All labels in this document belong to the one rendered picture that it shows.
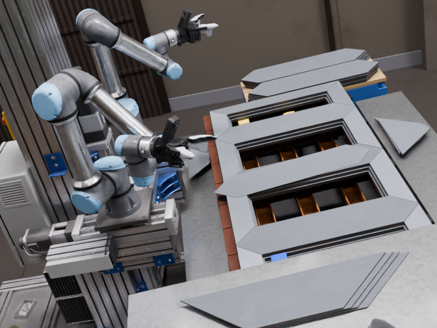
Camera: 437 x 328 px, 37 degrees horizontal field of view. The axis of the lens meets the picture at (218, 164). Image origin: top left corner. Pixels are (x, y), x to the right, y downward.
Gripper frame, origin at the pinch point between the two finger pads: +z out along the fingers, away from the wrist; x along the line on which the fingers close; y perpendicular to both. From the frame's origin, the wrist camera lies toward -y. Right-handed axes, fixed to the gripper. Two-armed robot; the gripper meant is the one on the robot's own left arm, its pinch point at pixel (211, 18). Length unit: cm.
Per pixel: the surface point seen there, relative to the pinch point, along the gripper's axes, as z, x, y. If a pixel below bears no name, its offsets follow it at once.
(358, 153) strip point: 29, 76, 49
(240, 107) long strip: 11, -8, 61
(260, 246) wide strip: -38, 104, 46
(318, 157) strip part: 14, 67, 51
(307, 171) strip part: 4, 72, 50
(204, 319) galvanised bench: -77, 142, 22
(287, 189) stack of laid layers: -8, 74, 53
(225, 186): -30, 56, 52
